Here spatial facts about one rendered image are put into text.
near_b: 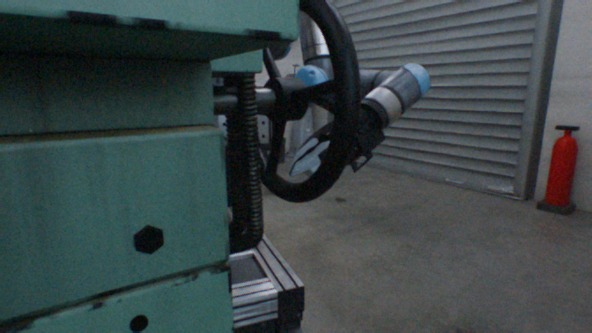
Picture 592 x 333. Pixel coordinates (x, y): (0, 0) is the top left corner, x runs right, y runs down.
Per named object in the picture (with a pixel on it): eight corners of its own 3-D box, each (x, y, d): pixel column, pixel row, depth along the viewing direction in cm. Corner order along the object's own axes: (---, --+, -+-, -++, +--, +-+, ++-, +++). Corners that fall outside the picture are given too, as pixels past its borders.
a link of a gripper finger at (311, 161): (311, 199, 59) (347, 167, 62) (297, 172, 56) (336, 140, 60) (301, 195, 61) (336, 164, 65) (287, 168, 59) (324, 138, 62)
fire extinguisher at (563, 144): (574, 210, 242) (590, 126, 230) (566, 216, 231) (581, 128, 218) (545, 203, 256) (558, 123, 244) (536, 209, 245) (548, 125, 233)
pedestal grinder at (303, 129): (326, 157, 442) (328, 64, 418) (297, 161, 414) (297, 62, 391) (308, 152, 471) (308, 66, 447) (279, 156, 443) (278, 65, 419)
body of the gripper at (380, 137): (353, 175, 62) (395, 138, 67) (336, 136, 59) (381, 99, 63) (327, 168, 69) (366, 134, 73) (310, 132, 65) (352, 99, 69)
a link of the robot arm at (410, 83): (403, 91, 79) (437, 95, 72) (373, 116, 75) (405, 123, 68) (396, 59, 75) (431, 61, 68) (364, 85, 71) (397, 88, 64)
